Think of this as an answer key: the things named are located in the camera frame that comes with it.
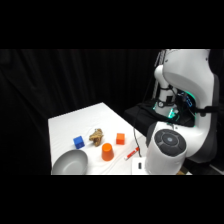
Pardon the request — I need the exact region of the red marker pen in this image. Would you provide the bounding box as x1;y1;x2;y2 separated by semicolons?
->
123;146;140;162

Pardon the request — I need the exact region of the orange cube block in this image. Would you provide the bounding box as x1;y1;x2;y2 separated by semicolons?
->
115;132;126;146

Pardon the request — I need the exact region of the striped tiger toy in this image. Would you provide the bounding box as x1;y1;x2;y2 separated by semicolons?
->
88;128;104;147

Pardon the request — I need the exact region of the black robot stand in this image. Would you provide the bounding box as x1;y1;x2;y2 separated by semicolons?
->
123;100;198;136

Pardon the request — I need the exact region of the white tablecloth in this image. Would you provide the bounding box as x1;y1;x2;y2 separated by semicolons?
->
47;101;158;176

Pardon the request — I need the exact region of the orange plastic cup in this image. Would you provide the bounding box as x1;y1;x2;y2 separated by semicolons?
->
101;142;115;162

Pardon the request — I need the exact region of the blue cube block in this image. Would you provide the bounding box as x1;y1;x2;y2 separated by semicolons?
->
72;135;86;150

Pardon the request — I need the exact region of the black curtain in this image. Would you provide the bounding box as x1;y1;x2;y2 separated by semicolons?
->
0;49;224;176

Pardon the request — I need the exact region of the white box with dark slot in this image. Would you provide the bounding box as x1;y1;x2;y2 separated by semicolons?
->
131;157;148;176

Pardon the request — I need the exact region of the grey bowl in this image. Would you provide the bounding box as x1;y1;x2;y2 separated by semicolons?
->
51;148;89;176

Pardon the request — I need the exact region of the black cable bundle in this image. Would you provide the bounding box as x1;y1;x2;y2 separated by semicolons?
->
143;49;169;101

